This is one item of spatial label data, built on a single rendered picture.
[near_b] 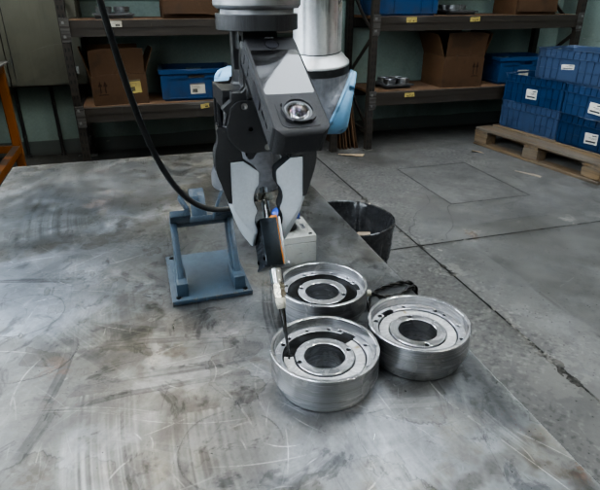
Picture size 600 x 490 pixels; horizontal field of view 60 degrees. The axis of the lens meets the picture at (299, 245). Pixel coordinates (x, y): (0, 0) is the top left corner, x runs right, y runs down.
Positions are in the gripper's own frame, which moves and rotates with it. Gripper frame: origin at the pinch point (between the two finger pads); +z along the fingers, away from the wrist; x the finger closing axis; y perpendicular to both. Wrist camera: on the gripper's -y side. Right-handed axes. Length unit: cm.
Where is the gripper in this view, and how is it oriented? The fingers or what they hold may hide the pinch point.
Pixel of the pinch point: (267, 234)
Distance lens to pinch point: 51.8
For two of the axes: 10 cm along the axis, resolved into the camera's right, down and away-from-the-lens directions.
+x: -9.6, 1.3, -2.7
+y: -2.9, -4.1, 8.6
